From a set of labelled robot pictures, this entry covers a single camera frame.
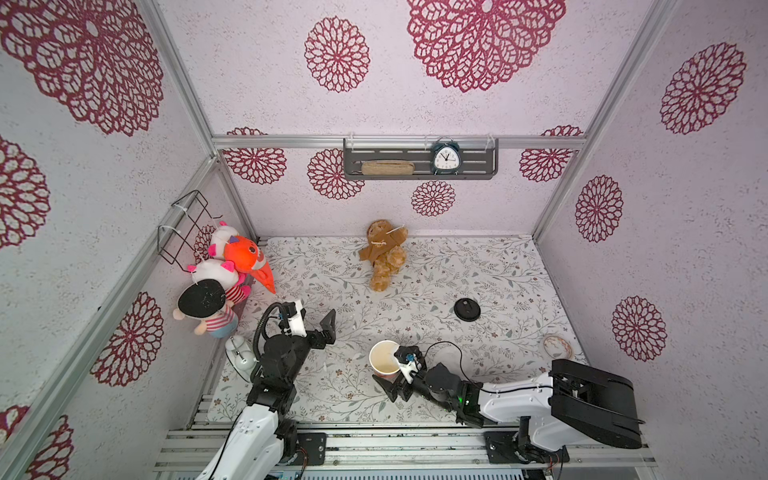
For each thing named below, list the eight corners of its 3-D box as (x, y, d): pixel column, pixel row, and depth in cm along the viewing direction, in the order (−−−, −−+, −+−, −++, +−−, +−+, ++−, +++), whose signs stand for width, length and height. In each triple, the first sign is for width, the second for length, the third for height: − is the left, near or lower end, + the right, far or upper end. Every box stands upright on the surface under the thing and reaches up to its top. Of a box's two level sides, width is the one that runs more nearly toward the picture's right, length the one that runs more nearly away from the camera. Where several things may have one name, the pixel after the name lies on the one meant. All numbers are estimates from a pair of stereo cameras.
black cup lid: (456, 321, 100) (457, 317, 98) (453, 302, 104) (454, 298, 102) (480, 321, 100) (482, 317, 98) (476, 302, 104) (478, 298, 102)
